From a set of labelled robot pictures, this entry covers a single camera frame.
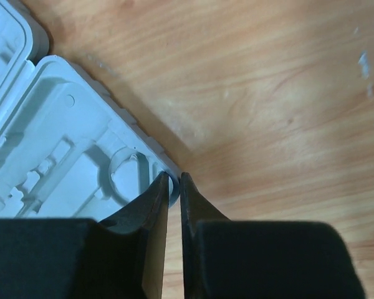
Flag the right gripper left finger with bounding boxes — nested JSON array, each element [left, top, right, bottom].
[[0, 173, 169, 298]]

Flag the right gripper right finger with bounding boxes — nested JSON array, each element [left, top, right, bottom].
[[180, 173, 366, 298]]

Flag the grey plastic tool case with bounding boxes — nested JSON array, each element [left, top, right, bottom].
[[0, 1, 181, 221]]

